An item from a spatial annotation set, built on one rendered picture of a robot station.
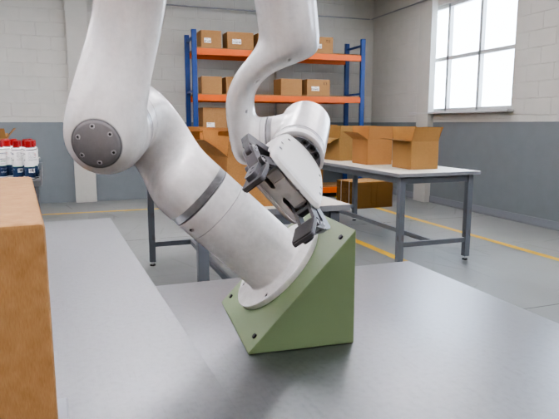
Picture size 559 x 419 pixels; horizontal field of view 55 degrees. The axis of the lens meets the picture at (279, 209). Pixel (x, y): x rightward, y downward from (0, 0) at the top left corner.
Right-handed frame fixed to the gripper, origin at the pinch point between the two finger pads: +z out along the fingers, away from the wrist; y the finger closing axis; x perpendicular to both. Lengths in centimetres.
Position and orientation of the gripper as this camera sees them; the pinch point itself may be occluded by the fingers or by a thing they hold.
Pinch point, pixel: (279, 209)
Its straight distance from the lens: 65.1
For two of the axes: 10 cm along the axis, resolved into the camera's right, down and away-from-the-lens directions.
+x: 7.5, -5.2, -4.0
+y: -6.4, -7.1, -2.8
